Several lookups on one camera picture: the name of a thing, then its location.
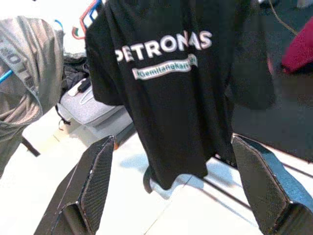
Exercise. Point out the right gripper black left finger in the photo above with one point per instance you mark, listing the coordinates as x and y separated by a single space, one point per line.
93 186

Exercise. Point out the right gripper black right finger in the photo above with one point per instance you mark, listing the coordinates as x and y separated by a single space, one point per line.
269 195

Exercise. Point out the blue plastic hanger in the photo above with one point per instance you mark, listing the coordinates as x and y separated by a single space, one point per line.
5 77

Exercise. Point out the red plastic hanger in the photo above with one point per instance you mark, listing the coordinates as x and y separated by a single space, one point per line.
82 20

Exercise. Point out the grey hard suitcase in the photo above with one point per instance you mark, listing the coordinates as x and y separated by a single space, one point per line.
97 110

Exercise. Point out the small black device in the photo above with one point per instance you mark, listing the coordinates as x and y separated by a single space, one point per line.
84 85

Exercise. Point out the black Petronas print t-shirt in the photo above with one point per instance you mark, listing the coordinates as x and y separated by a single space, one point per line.
171 110

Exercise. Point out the black clothes pile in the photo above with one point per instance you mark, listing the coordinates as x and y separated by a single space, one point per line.
73 71

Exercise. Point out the grey garment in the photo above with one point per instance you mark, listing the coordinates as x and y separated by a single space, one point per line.
27 61

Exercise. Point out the red garment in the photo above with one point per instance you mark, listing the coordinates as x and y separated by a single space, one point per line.
300 51

